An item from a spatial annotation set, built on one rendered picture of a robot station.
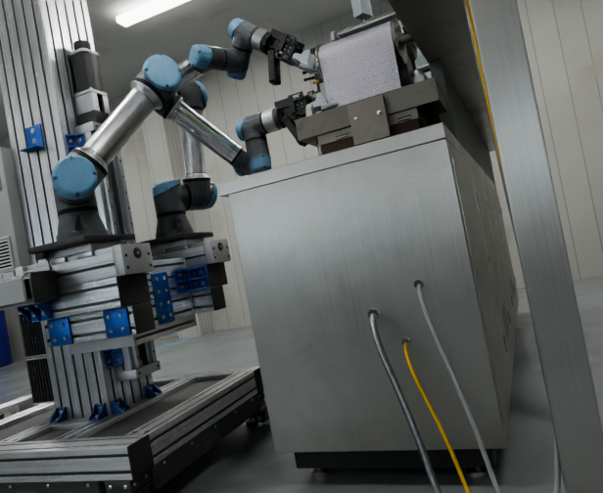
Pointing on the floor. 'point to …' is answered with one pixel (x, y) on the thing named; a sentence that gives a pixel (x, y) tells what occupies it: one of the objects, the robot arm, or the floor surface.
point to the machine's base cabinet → (383, 430)
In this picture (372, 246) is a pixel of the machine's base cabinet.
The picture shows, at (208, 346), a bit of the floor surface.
